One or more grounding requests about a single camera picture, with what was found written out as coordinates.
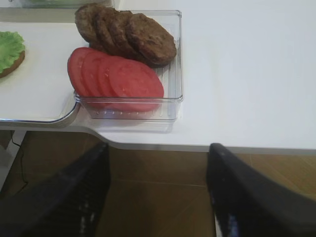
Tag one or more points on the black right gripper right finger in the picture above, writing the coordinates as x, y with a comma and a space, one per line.
247, 203

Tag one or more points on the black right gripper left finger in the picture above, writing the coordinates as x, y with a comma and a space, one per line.
67, 204

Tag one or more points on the green lettuce leaf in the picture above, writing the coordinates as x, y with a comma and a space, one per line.
11, 46

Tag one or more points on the silver metal tray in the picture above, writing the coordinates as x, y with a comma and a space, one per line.
37, 103

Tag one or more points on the clear patty tomato container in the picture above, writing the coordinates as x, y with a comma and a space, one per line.
170, 76

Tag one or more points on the rightmost red tomato slice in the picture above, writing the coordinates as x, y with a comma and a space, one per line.
132, 79

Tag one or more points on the red tomato slice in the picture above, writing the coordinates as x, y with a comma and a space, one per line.
103, 72
132, 79
74, 66
89, 72

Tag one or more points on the leftmost red tomato slice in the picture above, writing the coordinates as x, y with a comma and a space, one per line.
74, 66

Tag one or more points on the bun on tray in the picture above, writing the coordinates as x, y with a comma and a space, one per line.
15, 65

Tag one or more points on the brown meat patty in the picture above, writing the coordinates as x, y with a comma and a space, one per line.
84, 20
118, 34
102, 20
150, 39

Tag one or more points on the rightmost brown meat patty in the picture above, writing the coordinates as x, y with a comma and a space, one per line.
150, 39

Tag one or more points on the leftmost brown meat patty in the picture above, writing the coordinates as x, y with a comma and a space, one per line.
84, 20

